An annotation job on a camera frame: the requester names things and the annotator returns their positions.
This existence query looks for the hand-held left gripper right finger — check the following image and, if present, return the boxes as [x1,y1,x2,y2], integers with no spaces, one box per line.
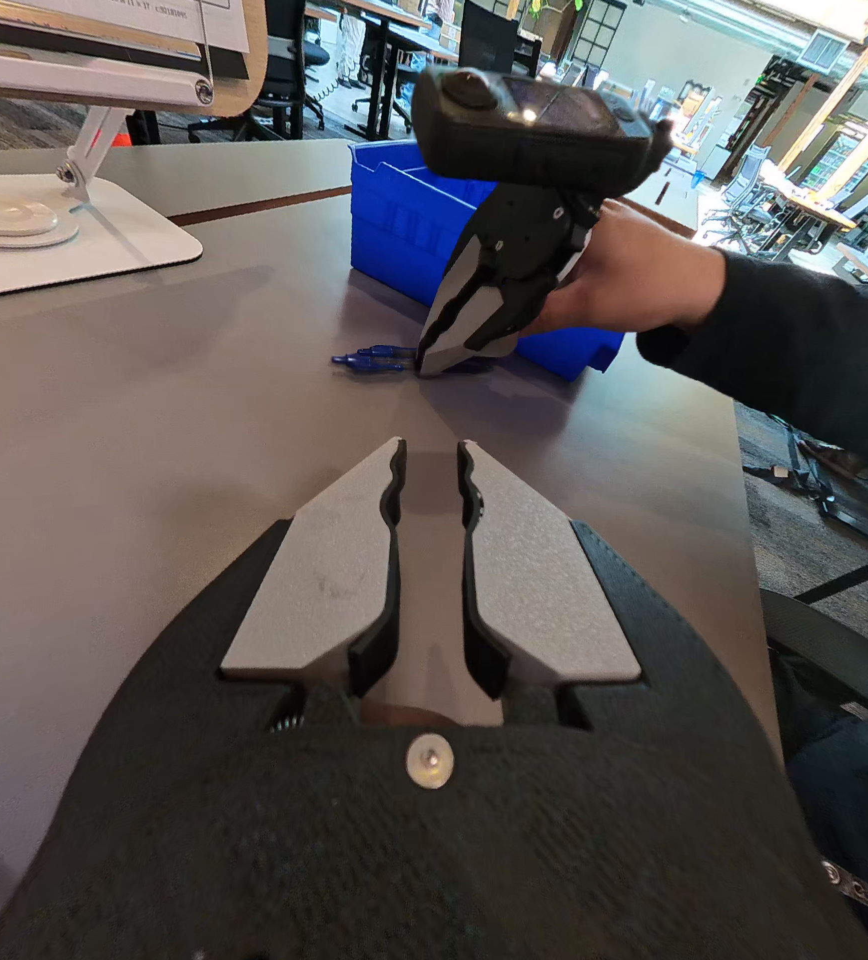
[456,438,643,700]

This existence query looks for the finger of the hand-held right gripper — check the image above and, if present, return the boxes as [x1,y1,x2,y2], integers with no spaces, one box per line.
[416,243,491,363]
[417,279,513,378]

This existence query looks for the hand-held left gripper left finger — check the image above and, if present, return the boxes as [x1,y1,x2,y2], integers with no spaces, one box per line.
[218,436,408,699]

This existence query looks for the blue plastic bin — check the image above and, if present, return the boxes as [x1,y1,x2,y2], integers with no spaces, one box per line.
[349,138,626,384]

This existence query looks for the blue retractable pen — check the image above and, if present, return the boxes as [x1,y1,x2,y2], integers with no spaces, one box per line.
[331,352,493,376]
[357,343,491,370]

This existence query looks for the person's right forearm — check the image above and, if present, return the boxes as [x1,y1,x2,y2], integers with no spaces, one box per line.
[636,251,868,481]

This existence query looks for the grey desk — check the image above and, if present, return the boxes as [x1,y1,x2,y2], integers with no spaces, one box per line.
[0,138,787,960]

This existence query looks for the person's right hand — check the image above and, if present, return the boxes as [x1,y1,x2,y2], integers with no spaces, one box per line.
[524,199,729,339]

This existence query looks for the black high-back chair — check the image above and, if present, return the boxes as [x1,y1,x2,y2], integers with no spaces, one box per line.
[460,0,543,76]

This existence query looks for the black office chair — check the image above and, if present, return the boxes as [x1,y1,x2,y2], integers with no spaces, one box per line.
[263,0,330,140]

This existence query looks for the black chair armrest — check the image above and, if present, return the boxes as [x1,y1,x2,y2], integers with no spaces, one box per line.
[760,588,868,717]

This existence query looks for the white document stand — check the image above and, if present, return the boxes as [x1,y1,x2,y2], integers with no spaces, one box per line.
[0,0,268,301]

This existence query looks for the wooden post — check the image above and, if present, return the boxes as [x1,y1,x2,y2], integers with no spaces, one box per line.
[777,43,868,174]

